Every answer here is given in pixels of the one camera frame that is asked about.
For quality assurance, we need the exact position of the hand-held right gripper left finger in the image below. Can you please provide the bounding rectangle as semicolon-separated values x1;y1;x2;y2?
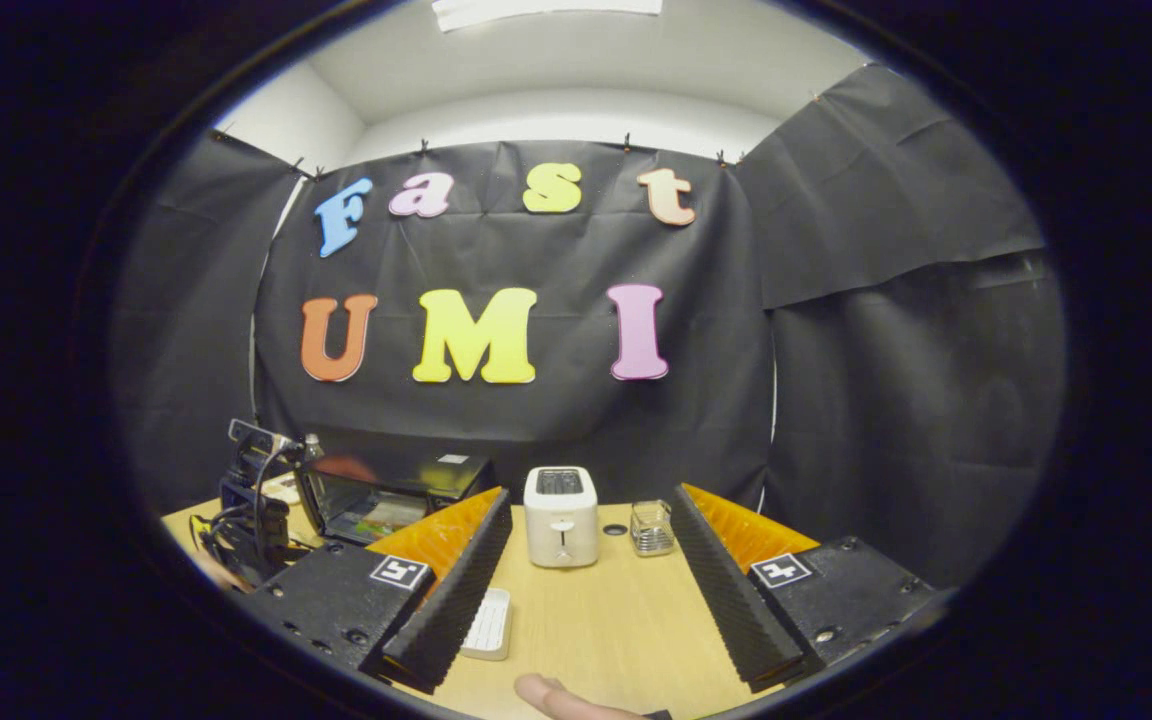
236;487;514;693

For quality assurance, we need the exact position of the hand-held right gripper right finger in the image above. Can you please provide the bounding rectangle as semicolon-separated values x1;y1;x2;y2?
671;483;937;693

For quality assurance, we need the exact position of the black backdrop cloth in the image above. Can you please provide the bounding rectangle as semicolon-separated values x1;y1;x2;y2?
106;65;1072;591

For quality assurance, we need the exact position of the black electric oven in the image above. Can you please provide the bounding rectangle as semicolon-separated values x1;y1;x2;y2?
296;452;497;549

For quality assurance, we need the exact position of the metal wire basket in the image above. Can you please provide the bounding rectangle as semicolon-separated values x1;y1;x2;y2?
630;500;677;557

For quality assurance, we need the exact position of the white plastic sandwich holder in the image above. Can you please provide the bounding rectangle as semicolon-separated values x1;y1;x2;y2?
459;587;513;662

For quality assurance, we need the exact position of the white toaster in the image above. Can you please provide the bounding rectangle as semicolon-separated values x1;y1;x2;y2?
523;466;600;569

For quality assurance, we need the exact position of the ceiling light panel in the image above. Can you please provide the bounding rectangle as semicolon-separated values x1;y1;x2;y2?
431;0;664;33

